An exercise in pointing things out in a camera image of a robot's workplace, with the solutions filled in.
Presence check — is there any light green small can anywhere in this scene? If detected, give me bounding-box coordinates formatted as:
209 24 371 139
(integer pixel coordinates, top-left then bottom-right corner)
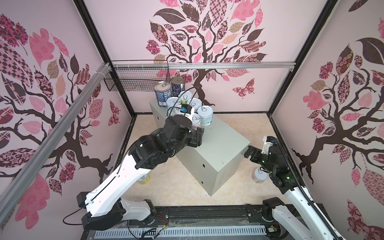
178 91 193 104

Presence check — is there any pale blue small can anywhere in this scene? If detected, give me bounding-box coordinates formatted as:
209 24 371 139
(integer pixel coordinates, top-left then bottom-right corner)
197 106 214 126

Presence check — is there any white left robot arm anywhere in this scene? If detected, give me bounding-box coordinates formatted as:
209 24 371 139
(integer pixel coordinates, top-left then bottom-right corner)
77 115 205 231

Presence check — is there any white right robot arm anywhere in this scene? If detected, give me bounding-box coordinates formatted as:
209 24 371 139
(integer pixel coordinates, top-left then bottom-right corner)
244 142 343 240

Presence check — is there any white slotted cable duct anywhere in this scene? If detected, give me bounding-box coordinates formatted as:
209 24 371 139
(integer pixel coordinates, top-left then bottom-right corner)
91 226 267 240

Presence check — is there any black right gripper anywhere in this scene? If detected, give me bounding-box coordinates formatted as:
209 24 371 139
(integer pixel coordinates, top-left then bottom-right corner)
243 143 275 175

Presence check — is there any blue white label can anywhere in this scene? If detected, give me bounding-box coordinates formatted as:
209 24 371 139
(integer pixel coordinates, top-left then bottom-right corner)
154 81 172 108

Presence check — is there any black wire mesh basket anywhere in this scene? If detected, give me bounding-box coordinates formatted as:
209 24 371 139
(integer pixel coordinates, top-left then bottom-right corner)
104 60 171 92

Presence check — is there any yellow label small can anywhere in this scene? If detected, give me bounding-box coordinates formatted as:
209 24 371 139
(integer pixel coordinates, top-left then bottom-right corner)
137 174 151 185

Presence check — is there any silver diagonal aluminium bar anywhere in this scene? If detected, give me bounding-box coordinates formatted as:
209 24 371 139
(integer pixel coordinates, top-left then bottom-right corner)
0 62 112 224

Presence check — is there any pink label small can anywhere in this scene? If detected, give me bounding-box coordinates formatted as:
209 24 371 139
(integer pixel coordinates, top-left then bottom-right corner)
192 113 201 129

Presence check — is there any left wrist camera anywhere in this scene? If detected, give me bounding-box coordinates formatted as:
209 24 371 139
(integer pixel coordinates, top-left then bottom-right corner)
179 104 195 120

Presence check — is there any grey metal cabinet counter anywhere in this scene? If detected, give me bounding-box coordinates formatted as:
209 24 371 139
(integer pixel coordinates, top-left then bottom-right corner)
149 100 251 197

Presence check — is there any teal label small can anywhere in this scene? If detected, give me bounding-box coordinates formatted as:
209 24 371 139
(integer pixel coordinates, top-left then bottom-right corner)
166 97 181 116

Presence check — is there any pink floral small can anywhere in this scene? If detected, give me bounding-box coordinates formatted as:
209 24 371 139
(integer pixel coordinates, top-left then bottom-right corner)
252 168 269 184

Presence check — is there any black aluminium frame rail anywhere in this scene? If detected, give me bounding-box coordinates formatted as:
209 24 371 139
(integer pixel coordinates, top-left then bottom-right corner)
80 204 325 240

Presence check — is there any silver aluminium crossbar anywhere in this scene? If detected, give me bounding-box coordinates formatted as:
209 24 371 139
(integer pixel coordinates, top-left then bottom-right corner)
113 62 296 70

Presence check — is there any dark blue tall can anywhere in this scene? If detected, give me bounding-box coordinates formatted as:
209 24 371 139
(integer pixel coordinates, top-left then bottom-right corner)
171 76 185 97

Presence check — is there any black corrugated cable conduit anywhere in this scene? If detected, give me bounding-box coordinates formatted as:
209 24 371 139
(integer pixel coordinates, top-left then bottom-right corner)
277 140 344 240

